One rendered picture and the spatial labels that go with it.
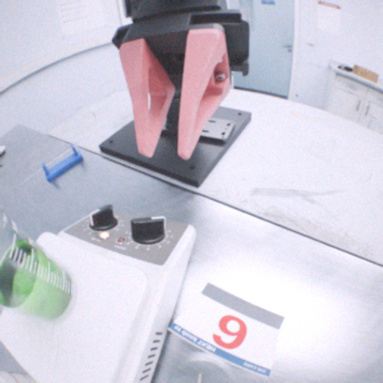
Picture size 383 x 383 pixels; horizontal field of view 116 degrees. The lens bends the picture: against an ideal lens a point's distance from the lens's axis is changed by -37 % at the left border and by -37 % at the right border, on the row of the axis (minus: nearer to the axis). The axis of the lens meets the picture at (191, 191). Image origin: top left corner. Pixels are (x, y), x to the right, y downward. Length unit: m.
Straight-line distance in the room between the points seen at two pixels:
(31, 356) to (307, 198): 0.35
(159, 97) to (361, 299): 0.30
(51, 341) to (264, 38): 2.99
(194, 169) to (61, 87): 1.49
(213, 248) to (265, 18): 2.88
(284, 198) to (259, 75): 2.79
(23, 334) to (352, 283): 0.33
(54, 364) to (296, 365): 0.20
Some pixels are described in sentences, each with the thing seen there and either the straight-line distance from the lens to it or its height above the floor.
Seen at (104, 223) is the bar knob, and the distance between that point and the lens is 0.20.
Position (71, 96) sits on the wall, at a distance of 1.70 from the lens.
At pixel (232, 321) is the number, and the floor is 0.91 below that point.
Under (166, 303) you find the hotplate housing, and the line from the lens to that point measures 0.16.
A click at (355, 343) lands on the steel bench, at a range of 0.26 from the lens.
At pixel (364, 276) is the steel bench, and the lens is 0.28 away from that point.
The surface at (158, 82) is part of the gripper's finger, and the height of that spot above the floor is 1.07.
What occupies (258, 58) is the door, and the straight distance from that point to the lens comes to 2.97.
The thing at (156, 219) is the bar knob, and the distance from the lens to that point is 0.17.
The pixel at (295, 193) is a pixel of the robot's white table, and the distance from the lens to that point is 0.29.
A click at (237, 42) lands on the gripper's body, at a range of 0.16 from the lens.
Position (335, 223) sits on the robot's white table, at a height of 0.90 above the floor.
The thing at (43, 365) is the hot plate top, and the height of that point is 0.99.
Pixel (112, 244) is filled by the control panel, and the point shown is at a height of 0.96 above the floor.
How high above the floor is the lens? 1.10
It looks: 47 degrees down
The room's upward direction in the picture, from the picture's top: 8 degrees counter-clockwise
